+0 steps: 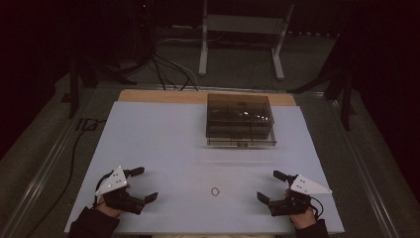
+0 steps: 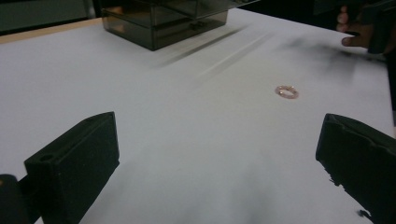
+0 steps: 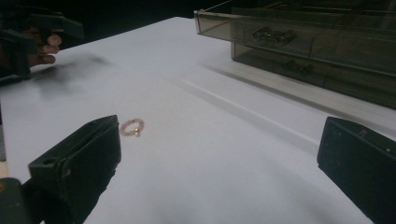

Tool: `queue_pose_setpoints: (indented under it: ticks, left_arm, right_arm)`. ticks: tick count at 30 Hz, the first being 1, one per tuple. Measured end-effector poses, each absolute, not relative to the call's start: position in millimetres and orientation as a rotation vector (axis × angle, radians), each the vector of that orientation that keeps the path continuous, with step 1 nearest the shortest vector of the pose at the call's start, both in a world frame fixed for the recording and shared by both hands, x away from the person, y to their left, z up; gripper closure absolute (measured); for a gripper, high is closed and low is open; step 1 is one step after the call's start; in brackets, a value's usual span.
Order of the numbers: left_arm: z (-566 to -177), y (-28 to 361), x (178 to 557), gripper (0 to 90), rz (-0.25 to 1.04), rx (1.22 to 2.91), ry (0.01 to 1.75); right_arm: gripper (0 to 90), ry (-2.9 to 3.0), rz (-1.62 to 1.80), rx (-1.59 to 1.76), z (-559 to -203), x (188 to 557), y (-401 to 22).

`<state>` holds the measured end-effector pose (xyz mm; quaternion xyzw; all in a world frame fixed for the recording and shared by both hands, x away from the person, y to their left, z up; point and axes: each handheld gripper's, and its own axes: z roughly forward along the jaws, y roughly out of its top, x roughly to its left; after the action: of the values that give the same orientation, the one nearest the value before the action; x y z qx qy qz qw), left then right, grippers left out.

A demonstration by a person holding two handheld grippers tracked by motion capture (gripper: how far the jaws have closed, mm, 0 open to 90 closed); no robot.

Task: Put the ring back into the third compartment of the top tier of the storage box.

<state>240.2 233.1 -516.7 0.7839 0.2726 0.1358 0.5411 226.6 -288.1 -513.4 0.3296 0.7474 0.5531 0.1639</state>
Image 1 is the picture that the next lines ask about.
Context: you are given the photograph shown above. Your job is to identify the person's left hand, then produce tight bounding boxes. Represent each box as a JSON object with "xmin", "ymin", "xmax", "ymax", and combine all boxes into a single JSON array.
[{"xmin": 95, "ymin": 183, "xmax": 132, "ymax": 219}]

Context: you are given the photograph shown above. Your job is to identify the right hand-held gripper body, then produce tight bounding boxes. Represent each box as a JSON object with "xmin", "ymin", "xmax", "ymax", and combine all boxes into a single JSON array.
[{"xmin": 267, "ymin": 174, "xmax": 334, "ymax": 218}]

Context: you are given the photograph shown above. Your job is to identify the person's right hand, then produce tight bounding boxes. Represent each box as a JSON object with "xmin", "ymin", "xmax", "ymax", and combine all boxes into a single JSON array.
[{"xmin": 284, "ymin": 187, "xmax": 318, "ymax": 230}]

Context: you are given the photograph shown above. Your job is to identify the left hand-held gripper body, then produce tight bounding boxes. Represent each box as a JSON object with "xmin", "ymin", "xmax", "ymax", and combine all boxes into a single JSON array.
[{"xmin": 94, "ymin": 166, "xmax": 147, "ymax": 216}]

